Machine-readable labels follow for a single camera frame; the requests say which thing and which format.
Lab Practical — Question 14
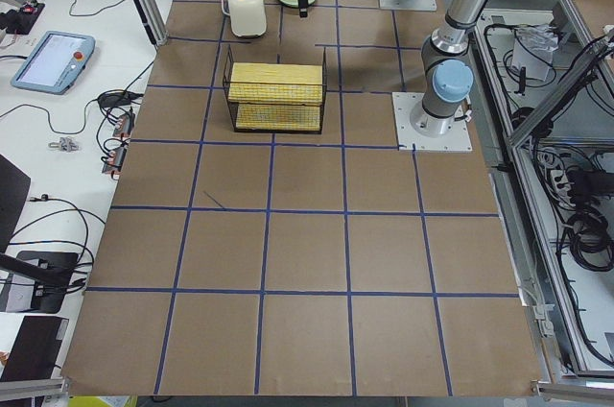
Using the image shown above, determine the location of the near blue teach pendant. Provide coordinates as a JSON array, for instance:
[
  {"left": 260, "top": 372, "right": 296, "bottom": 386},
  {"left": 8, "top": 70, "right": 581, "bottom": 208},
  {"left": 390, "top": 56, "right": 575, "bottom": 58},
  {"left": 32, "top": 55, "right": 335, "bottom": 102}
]
[{"left": 11, "top": 31, "right": 96, "bottom": 95}]

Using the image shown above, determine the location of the black wire basket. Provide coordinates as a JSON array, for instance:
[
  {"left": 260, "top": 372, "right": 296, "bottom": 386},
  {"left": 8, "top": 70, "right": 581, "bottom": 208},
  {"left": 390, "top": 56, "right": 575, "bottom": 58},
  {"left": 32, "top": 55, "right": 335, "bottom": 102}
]
[{"left": 222, "top": 44, "right": 330, "bottom": 134}]

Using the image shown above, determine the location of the white two-slot toaster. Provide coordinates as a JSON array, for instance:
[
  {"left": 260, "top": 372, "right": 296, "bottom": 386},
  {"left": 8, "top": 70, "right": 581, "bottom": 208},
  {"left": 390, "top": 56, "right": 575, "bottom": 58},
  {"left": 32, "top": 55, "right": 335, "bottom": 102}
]
[{"left": 221, "top": 0, "right": 267, "bottom": 38}]

